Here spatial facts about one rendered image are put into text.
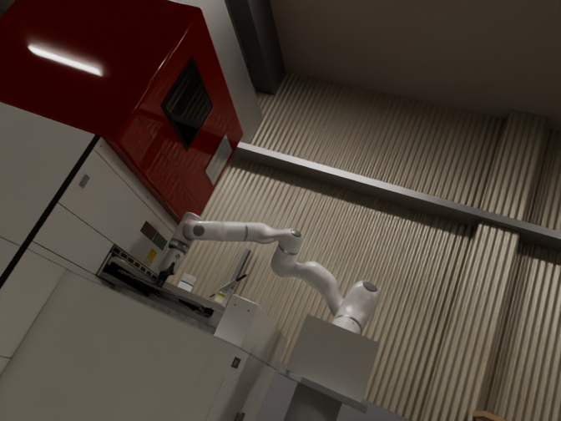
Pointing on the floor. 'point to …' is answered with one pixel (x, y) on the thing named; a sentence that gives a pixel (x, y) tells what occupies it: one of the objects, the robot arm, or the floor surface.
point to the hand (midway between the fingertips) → (159, 284)
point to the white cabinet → (125, 365)
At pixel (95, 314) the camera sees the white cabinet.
